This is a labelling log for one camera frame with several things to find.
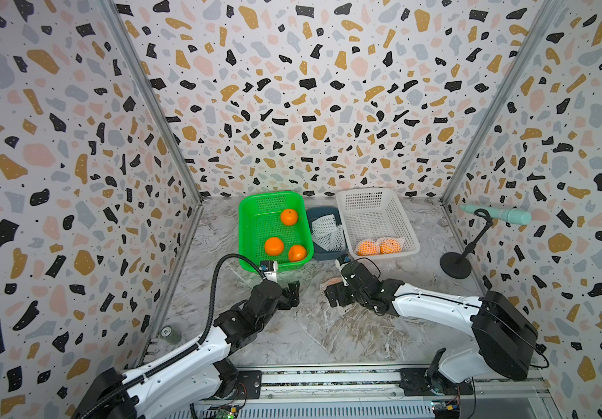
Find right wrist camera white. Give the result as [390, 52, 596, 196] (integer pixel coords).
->
[335, 254, 352, 270]

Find white plastic mesh basket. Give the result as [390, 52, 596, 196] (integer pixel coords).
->
[337, 188, 421, 261]

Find white foam net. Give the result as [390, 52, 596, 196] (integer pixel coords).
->
[325, 226, 346, 252]
[311, 214, 339, 237]

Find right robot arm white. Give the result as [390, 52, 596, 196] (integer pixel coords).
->
[325, 255, 538, 395]

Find green plastic mesh basket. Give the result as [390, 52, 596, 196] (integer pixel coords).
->
[238, 191, 314, 272]

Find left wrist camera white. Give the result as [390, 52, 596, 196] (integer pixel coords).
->
[260, 260, 278, 283]

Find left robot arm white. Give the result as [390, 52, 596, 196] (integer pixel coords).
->
[72, 279, 300, 418]

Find black microphone stand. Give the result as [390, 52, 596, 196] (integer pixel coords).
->
[440, 209, 494, 279]

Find dark teal plastic bin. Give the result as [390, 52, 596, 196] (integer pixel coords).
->
[306, 206, 347, 261]

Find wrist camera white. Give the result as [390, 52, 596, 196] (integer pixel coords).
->
[335, 254, 352, 270]
[260, 260, 278, 283]

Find green patterned tape roll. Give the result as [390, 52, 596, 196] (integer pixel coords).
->
[160, 325, 182, 345]

